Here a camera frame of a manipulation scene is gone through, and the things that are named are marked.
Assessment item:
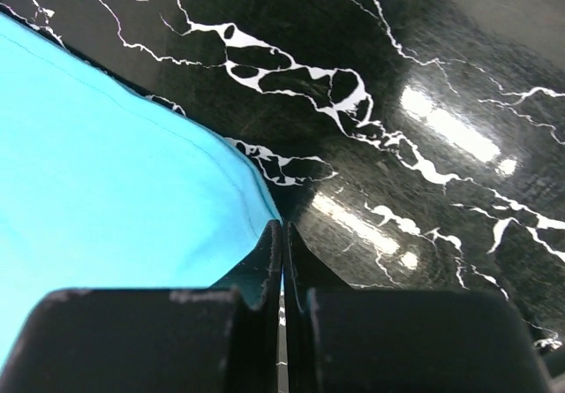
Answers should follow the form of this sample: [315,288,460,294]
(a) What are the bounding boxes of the cyan t shirt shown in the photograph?
[1,17,279,355]

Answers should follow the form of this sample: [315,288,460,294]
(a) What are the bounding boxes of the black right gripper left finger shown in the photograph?
[212,220,283,392]

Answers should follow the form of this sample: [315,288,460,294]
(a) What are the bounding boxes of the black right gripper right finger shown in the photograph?
[282,221,352,392]

